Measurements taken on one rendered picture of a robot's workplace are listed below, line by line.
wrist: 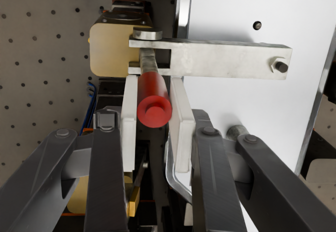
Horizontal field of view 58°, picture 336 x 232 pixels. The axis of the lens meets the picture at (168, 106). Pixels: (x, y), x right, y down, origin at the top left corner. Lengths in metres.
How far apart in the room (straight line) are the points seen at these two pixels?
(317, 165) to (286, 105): 0.14
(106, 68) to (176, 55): 0.08
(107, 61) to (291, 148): 0.31
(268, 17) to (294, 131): 0.18
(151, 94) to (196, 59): 0.14
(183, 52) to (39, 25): 0.45
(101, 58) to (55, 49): 0.38
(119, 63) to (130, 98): 0.18
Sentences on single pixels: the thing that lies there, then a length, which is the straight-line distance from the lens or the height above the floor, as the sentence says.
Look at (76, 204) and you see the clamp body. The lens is 0.41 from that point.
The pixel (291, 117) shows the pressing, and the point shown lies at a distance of 0.48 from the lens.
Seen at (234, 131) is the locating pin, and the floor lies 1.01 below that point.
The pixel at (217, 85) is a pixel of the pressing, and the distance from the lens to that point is 0.41.
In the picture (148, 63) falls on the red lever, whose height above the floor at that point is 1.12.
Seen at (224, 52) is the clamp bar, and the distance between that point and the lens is 0.33.
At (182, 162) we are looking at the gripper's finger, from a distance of 0.16.
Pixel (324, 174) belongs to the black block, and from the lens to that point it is 0.58.
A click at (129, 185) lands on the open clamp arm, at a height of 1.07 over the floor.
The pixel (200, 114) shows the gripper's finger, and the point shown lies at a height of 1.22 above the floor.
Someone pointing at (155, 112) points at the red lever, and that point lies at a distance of 0.18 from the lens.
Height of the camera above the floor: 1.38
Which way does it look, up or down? 66 degrees down
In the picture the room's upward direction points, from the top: 166 degrees clockwise
